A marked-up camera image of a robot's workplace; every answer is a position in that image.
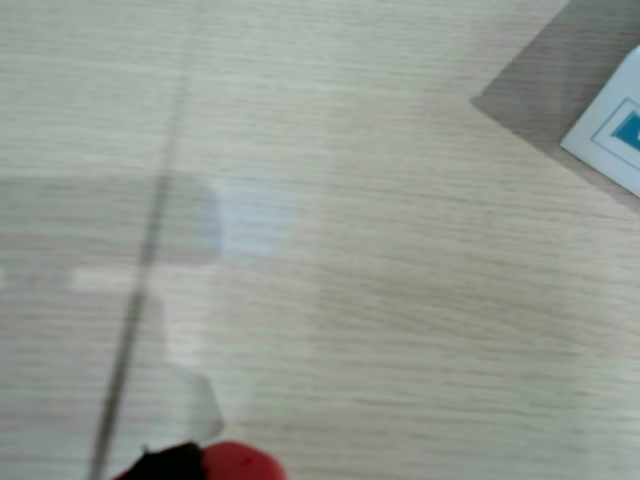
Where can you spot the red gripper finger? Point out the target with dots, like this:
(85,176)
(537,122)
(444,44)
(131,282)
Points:
(235,462)

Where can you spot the white box with blue stripe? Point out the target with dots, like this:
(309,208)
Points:
(610,120)

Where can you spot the translucent tape flap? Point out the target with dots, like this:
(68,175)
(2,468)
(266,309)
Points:
(200,410)

